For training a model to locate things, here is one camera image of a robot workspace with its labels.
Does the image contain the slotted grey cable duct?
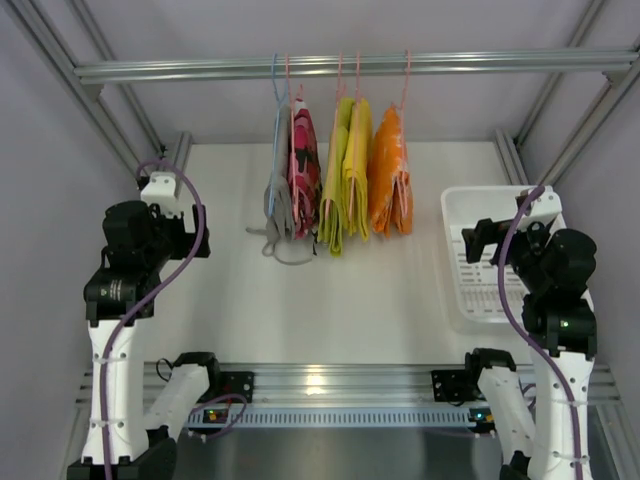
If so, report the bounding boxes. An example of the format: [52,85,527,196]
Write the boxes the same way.
[182,408,479,429]

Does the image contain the pink hanger of orange trousers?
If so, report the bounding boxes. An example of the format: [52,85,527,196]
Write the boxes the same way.
[396,49,412,226]

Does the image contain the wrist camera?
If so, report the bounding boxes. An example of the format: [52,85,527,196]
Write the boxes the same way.
[140,172,182,218]
[517,186,562,231]

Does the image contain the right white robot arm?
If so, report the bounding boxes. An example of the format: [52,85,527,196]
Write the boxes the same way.
[462,219,597,479]

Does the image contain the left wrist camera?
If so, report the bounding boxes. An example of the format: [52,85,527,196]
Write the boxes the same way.
[140,172,182,218]

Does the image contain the orange trousers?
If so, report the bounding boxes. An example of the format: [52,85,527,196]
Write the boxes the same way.
[367,104,414,238]

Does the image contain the white plastic basket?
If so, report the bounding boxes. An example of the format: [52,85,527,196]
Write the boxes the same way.
[440,185,595,337]

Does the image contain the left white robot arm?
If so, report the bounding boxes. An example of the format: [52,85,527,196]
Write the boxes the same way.
[66,200,222,479]

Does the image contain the grey trousers with drawstring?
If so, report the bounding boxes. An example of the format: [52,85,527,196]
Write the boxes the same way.
[245,104,312,266]

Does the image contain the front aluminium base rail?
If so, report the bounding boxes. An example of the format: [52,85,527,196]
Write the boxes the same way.
[75,362,621,408]

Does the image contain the aluminium hanging rail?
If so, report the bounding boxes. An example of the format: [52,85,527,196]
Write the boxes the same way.
[74,47,639,85]

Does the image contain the yellow trousers right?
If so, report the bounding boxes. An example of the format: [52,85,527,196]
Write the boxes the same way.
[341,97,372,243]

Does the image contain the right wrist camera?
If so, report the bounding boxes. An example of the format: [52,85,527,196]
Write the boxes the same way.
[517,186,562,231]

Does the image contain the pink camouflage trousers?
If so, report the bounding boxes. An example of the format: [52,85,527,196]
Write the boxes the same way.
[288,95,322,240]

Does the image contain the blue hanger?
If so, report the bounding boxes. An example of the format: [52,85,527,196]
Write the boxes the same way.
[267,53,289,219]

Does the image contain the yellow-green trousers left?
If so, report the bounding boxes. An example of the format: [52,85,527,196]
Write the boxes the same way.
[317,97,355,257]

